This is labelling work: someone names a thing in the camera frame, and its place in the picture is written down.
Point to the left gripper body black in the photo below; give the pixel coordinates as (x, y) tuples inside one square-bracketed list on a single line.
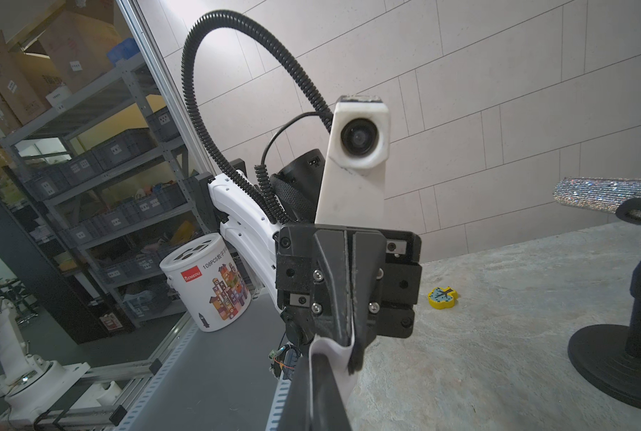
[(399, 281)]

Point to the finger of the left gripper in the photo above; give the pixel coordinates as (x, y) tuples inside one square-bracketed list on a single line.
[(368, 257), (332, 293)]

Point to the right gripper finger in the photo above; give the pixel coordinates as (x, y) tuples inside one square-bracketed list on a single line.
[(314, 401)]

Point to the white sticker sheet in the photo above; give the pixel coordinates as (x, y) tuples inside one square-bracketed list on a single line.
[(338, 357)]

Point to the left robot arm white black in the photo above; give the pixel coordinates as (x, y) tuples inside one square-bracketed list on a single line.
[(254, 212)]

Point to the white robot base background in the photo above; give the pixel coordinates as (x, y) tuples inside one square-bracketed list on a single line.
[(30, 385)]

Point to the left circuit board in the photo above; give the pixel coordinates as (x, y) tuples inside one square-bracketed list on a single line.
[(283, 361)]

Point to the yellow round toy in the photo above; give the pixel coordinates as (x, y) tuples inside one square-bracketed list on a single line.
[(442, 298)]

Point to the white toy block bucket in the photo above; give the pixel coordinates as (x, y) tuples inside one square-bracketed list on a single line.
[(206, 278)]

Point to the metal storage shelf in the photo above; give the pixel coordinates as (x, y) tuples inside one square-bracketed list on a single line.
[(112, 177)]

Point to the glitter microphone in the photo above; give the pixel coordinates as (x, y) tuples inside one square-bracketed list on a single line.
[(597, 194)]

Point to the black microphone stand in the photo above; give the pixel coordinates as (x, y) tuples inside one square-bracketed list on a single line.
[(608, 356)]

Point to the cardboard box large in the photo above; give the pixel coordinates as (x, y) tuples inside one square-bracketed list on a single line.
[(78, 46)]

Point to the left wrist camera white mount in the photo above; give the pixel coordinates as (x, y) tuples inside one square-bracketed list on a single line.
[(353, 187)]

